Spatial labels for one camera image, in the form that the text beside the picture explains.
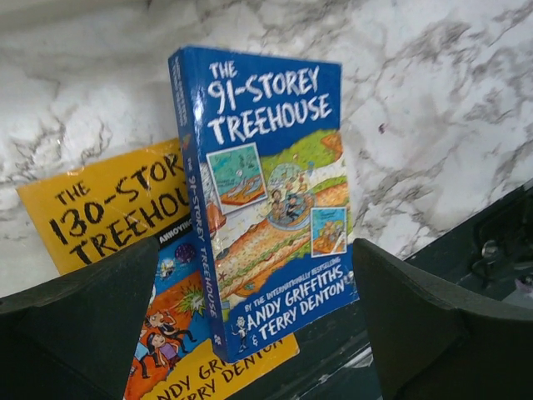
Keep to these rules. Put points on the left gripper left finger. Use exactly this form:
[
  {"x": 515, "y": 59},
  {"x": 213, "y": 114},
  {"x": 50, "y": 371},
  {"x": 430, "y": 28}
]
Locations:
[{"x": 74, "y": 337}]

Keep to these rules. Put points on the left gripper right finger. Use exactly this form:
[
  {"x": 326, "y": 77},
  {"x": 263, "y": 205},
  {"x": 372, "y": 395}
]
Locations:
[{"x": 432, "y": 339}]

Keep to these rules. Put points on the yellow 130-Storey Treehouse book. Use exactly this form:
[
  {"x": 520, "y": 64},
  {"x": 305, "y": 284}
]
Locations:
[{"x": 88, "y": 214}]

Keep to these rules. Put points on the blue 91-Storey Treehouse book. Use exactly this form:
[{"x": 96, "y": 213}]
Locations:
[{"x": 268, "y": 189}]

